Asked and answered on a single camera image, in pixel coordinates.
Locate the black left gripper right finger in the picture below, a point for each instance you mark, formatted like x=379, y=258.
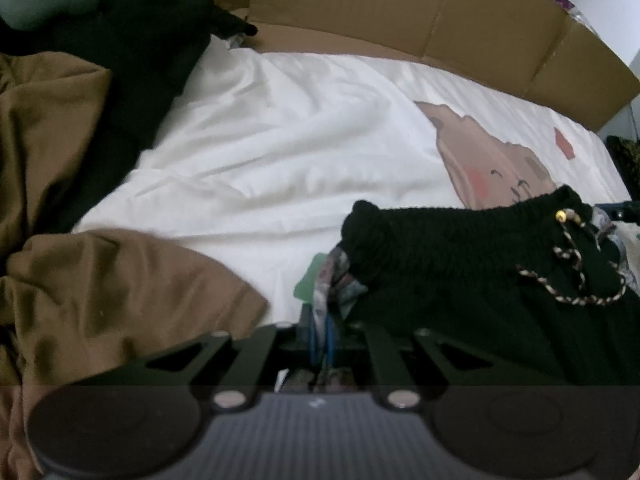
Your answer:
x=488, y=413

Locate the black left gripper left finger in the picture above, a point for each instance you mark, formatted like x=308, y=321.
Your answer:
x=140, y=418

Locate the black knit sweater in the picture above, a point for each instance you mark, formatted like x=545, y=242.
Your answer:
x=534, y=283

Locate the floral patterned garment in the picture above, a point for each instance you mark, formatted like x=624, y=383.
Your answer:
x=329, y=283

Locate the brown cloth garment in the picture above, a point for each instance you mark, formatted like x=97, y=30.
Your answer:
x=76, y=305

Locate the white printed bed sheet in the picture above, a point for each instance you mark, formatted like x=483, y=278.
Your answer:
x=262, y=157

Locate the brown cardboard box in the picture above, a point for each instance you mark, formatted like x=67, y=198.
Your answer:
x=532, y=49

